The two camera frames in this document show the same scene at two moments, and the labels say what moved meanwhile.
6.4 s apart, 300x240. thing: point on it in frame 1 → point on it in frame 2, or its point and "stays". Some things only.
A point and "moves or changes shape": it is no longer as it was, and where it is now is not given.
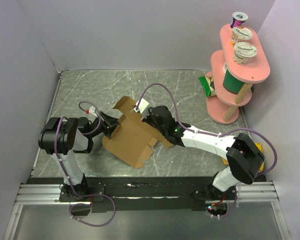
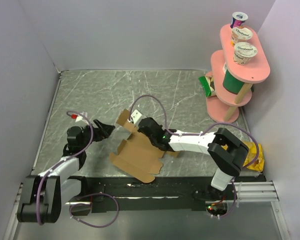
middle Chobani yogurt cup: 240,34 stays
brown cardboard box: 130,141 moves or changes shape
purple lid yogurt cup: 239,18 stays
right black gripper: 147,118 → 139,130
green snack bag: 208,85 stays
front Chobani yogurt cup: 243,52 stays
